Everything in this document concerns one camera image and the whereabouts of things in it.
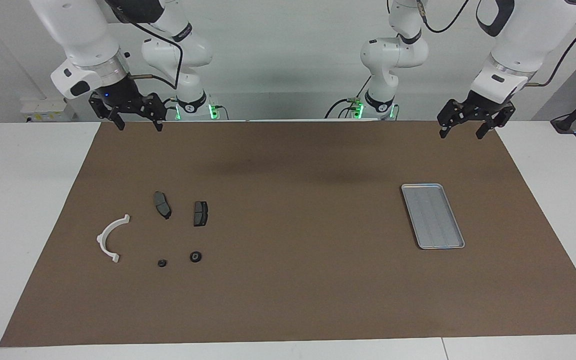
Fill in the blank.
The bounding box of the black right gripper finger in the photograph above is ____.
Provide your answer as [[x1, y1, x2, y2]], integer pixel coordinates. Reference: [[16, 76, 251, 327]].
[[89, 95, 125, 131], [140, 93, 165, 132]]

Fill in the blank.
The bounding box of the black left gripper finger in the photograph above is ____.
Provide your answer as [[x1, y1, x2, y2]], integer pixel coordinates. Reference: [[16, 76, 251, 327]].
[[476, 102, 516, 140], [437, 99, 464, 139]]

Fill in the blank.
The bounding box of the silver metal tray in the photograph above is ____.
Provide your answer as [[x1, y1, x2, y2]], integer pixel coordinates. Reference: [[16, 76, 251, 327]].
[[401, 183, 466, 250]]

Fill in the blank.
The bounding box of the curved grey brake pad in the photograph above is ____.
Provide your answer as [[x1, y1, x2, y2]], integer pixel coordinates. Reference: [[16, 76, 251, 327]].
[[153, 191, 172, 220]]

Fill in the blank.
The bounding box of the rectangular grey brake pad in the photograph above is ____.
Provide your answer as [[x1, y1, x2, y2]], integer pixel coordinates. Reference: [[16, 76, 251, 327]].
[[193, 200, 209, 227]]

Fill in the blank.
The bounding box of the brown table mat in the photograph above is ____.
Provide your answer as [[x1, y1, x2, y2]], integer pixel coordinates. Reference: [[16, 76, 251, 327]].
[[0, 120, 576, 348]]

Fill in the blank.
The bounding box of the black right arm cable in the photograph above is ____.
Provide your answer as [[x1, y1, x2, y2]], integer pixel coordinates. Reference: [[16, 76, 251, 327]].
[[103, 0, 185, 103]]

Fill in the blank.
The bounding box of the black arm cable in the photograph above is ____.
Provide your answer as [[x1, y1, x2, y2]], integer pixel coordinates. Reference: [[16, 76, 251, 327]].
[[415, 0, 576, 88], [103, 0, 185, 103]]

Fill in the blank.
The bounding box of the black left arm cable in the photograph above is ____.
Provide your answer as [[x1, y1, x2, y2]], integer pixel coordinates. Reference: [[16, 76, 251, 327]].
[[415, 0, 576, 88]]

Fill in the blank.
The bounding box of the white semicircular plastic bracket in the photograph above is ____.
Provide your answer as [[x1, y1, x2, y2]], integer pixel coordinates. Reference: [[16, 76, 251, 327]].
[[96, 214, 131, 264]]

